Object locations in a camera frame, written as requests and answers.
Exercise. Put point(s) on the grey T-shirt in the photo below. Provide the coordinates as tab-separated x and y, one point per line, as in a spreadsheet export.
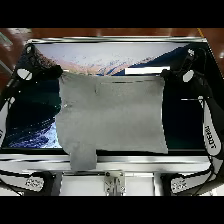
113	113

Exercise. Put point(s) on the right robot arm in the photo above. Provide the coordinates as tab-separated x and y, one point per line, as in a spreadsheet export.
210	133

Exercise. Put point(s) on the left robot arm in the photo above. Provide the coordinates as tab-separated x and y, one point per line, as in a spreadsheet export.
24	74

